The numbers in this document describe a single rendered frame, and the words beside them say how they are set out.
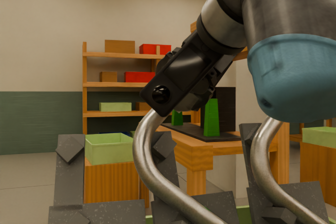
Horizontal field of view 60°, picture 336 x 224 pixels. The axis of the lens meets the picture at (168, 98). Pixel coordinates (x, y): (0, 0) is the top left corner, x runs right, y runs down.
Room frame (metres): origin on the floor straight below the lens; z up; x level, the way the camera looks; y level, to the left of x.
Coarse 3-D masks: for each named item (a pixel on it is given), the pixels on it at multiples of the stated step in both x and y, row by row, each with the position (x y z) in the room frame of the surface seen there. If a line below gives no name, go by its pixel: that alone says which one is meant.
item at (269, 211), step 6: (270, 204) 0.50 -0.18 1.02; (264, 210) 0.50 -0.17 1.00; (270, 210) 0.49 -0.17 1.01; (276, 210) 0.47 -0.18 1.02; (282, 210) 0.46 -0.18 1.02; (288, 210) 0.46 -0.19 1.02; (264, 216) 0.49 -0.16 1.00; (270, 216) 0.48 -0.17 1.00; (276, 216) 0.46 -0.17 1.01; (282, 216) 0.45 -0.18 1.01; (288, 216) 0.45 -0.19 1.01; (294, 216) 0.46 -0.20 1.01; (270, 222) 0.50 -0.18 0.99; (276, 222) 0.48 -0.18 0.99; (282, 222) 0.46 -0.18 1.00; (288, 222) 0.45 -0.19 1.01
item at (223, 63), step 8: (200, 16) 0.36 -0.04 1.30; (200, 24) 0.35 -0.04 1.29; (192, 32) 0.42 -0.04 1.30; (200, 32) 0.35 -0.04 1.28; (184, 40) 0.41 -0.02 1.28; (208, 40) 0.35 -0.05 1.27; (176, 48) 0.42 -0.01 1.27; (216, 48) 0.35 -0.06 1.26; (224, 48) 0.35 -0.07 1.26; (232, 48) 0.35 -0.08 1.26; (240, 48) 0.35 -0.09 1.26; (224, 56) 0.42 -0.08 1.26; (232, 56) 0.43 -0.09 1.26; (216, 64) 0.41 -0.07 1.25; (224, 64) 0.42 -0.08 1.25; (208, 72) 0.40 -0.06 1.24; (216, 72) 0.41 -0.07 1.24; (200, 80) 0.41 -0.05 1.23; (208, 80) 0.40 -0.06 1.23; (216, 80) 0.41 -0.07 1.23; (200, 88) 0.42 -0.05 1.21
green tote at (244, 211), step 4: (236, 208) 0.62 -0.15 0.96; (240, 208) 0.63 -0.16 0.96; (244, 208) 0.63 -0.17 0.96; (248, 208) 0.63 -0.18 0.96; (240, 212) 0.63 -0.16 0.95; (244, 212) 0.63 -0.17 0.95; (248, 212) 0.63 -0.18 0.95; (148, 216) 0.58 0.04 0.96; (240, 216) 0.63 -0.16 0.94; (244, 216) 0.63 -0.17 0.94; (248, 216) 0.63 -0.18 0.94; (148, 220) 0.58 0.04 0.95; (240, 220) 0.63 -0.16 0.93; (244, 220) 0.63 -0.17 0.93; (248, 220) 0.63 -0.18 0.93; (332, 220) 0.56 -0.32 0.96
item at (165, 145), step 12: (156, 132) 0.52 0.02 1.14; (168, 132) 0.53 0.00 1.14; (156, 144) 0.49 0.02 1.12; (168, 144) 0.50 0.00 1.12; (156, 156) 0.50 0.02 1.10; (168, 156) 0.51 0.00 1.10; (168, 168) 0.50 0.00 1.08; (216, 192) 0.51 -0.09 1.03; (228, 192) 0.51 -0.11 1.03; (156, 204) 0.47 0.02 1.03; (204, 204) 0.49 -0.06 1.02; (216, 204) 0.50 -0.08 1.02; (228, 204) 0.51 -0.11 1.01; (156, 216) 0.46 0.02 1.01; (168, 216) 0.47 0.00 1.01; (228, 216) 0.50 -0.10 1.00
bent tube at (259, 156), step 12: (264, 120) 0.53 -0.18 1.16; (276, 120) 0.52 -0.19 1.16; (264, 132) 0.51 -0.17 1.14; (276, 132) 0.52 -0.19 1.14; (252, 144) 0.51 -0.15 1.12; (264, 144) 0.50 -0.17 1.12; (252, 156) 0.50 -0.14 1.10; (264, 156) 0.49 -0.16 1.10; (252, 168) 0.49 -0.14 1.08; (264, 168) 0.48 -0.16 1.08; (264, 180) 0.48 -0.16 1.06; (264, 192) 0.48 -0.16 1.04; (276, 192) 0.47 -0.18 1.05; (276, 204) 0.47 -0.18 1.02; (288, 204) 0.47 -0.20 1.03; (300, 204) 0.48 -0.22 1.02; (300, 216) 0.47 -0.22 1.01; (312, 216) 0.47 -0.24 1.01
